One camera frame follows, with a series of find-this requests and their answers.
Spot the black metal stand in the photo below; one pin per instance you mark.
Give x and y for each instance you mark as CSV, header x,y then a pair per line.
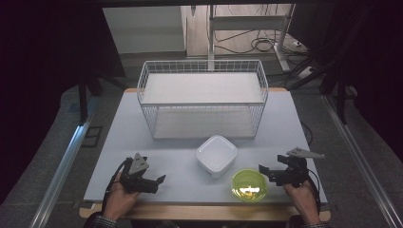
x,y
341,101
83,101

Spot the aluminium floor rail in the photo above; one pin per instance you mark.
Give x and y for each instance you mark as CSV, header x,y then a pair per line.
x,y
361,161
60,171

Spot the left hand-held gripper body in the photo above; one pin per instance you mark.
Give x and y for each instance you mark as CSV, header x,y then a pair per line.
x,y
134,177

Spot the dark curtain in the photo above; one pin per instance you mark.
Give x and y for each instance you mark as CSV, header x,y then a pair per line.
x,y
374,69
38,79

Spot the person's right hand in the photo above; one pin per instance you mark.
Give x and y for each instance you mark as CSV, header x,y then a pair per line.
x,y
301,199

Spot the person's left hand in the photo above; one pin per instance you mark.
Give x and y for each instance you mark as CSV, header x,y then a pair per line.
x,y
120,199

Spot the green plastic lid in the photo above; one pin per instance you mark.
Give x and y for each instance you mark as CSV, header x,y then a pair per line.
x,y
249,185

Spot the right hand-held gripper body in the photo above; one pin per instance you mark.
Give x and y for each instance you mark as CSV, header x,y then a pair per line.
x,y
296,172

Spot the white power strip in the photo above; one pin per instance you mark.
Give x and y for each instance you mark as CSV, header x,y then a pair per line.
x,y
305,72

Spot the white square container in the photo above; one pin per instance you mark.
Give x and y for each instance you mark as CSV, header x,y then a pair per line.
x,y
216,155

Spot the white desk frame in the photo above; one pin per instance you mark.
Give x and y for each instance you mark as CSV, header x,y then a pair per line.
x,y
247,22

